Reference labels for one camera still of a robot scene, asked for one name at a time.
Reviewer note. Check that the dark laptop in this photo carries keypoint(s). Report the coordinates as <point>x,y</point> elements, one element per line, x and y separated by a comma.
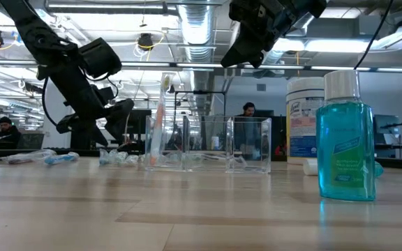
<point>30,141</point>

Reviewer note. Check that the person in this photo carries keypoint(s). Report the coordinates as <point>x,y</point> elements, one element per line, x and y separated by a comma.
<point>248,109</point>
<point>7,134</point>

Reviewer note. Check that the white Lysol wipes canister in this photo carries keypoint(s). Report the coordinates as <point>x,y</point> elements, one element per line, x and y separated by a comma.
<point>302,139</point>

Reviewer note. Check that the long ceiling light strip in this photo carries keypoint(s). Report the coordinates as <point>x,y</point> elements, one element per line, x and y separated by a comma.
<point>152,64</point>

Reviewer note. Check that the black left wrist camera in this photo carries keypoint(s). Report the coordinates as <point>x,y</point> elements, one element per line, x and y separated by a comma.
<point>100,57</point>

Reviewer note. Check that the grey blue monitor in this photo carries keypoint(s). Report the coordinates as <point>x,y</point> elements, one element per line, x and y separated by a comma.
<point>387,125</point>

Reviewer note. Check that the black cabinet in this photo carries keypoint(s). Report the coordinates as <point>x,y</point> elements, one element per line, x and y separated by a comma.
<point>80,141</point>

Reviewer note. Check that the clear acrylic organizer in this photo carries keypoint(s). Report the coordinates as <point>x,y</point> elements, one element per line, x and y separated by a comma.
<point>187,169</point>

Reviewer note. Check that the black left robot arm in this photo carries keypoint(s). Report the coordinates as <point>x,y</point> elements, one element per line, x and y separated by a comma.
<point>44,42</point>

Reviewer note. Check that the silver ventilation duct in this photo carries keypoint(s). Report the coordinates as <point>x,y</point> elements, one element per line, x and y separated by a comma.
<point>197,35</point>

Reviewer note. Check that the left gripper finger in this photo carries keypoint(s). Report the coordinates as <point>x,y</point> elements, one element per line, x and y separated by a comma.
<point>120,118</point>
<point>99,136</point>

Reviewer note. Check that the black computer monitor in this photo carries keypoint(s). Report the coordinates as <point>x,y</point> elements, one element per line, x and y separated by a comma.
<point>141,122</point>

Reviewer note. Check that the fluorescent ceiling light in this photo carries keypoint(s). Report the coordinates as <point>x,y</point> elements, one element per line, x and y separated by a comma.
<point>326,45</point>

